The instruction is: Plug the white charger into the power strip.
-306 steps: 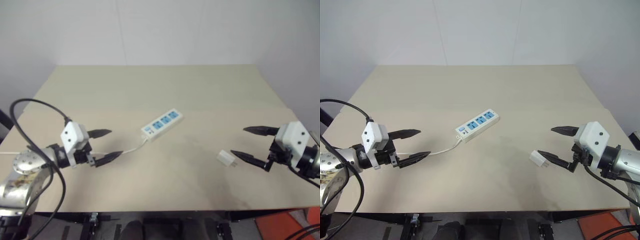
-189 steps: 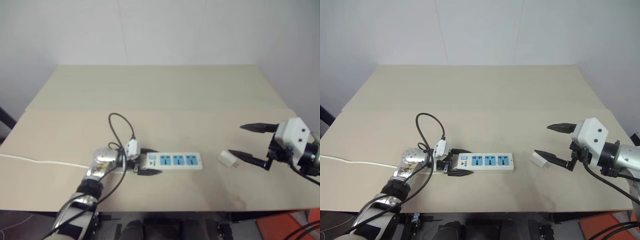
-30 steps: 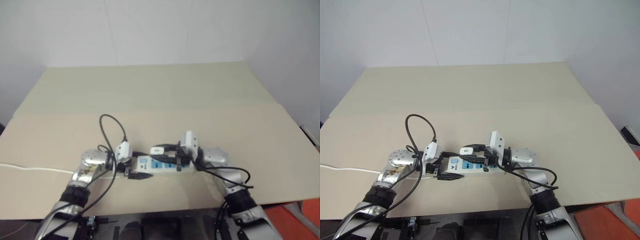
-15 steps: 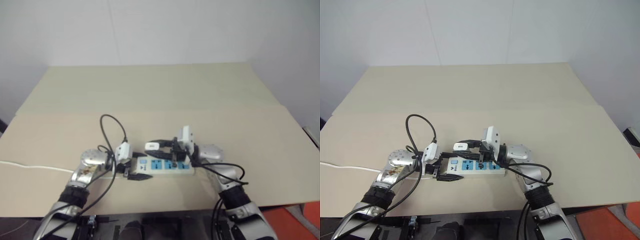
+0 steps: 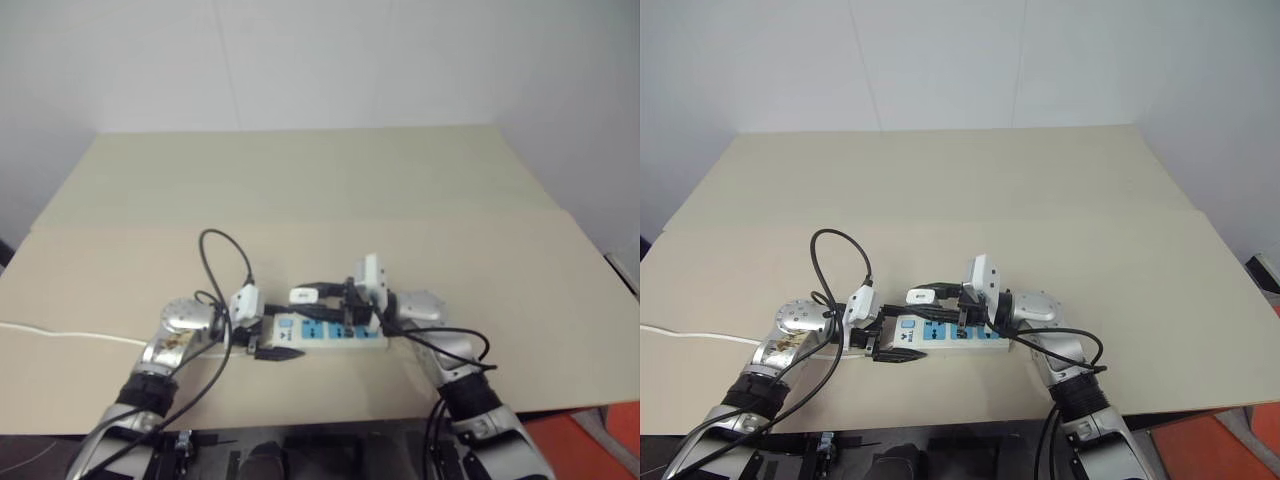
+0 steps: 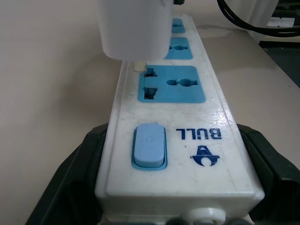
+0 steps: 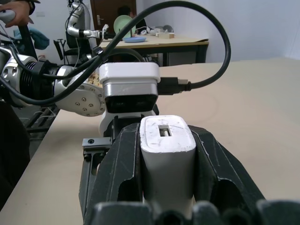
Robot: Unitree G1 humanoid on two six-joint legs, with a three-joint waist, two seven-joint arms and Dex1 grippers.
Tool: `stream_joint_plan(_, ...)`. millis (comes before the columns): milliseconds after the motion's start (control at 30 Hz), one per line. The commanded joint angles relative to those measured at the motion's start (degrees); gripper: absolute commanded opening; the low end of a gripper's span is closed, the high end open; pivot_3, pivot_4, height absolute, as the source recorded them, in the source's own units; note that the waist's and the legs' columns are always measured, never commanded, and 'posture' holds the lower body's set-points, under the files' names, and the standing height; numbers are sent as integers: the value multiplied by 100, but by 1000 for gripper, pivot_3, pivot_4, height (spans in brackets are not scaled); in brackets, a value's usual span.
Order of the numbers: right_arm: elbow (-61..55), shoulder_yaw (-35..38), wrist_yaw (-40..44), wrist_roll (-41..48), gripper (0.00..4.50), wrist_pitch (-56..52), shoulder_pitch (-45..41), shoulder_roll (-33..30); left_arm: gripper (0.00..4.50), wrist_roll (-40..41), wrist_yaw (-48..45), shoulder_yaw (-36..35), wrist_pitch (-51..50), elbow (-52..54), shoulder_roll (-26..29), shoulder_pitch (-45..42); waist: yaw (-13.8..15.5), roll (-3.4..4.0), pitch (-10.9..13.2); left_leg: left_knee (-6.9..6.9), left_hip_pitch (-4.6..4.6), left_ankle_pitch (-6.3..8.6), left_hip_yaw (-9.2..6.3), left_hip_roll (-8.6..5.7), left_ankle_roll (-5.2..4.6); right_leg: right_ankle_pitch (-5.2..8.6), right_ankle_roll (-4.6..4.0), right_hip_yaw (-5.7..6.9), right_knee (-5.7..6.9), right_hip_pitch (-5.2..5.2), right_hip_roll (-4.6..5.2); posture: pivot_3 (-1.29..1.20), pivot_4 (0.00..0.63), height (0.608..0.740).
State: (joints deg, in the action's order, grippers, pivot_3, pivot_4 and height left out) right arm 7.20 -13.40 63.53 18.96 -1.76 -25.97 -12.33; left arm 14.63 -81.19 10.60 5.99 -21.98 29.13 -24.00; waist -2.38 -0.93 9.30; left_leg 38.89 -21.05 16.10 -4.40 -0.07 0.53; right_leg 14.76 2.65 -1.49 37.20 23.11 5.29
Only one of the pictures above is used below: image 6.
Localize white charger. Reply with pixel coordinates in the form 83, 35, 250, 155
97, 0, 175, 72

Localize white power strip blue sockets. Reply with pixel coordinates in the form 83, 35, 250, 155
94, 14, 265, 225

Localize small white block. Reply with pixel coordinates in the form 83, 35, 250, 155
267, 17, 295, 28

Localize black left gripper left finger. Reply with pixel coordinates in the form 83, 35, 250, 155
25, 123, 111, 225

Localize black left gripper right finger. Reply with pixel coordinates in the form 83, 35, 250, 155
236, 124, 300, 225

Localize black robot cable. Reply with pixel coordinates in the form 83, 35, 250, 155
217, 0, 300, 37

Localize white plastic object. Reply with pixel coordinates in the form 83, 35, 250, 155
248, 0, 279, 28

